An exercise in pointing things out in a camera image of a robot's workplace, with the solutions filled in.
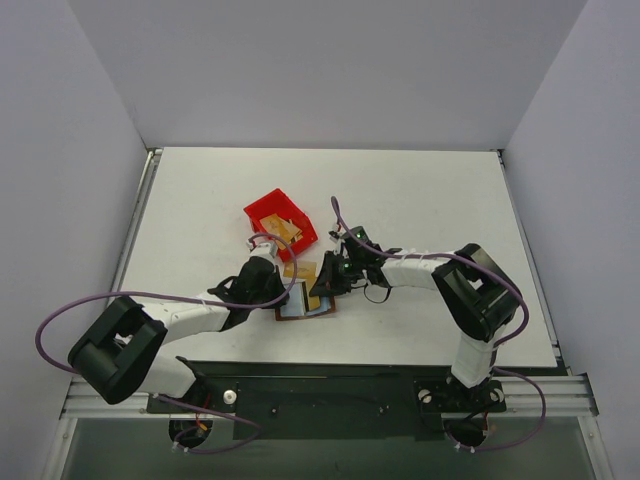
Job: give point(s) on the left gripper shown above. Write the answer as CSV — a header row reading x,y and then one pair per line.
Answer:
x,y
278,288

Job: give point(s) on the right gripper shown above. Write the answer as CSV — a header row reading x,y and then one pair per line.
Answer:
x,y
329,275

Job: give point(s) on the gold card magnetic stripe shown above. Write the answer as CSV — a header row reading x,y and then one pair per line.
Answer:
x,y
311,302

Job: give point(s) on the gold card with chip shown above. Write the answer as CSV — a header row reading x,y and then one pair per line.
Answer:
x,y
306,270

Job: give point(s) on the brown leather card holder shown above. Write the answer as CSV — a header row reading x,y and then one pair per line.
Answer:
x,y
294,308

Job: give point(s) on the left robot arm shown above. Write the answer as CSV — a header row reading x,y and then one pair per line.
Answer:
x,y
119,354

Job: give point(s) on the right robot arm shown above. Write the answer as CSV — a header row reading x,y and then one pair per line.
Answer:
x,y
480,297

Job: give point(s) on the gold cards in bin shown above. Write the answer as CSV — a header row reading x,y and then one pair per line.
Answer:
x,y
283,228

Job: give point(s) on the red plastic bin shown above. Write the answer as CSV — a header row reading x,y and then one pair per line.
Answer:
x,y
277,214

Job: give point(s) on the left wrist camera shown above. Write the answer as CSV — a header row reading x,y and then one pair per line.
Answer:
x,y
263,248

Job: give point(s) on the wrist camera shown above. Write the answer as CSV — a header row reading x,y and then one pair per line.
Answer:
x,y
336,236
263,248

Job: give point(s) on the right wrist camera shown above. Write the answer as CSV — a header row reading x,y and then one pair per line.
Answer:
x,y
336,236

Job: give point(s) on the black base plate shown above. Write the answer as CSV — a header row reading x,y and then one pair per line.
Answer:
x,y
279,401

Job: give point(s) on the aluminium table frame rail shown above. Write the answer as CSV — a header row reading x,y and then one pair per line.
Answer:
x,y
192,234

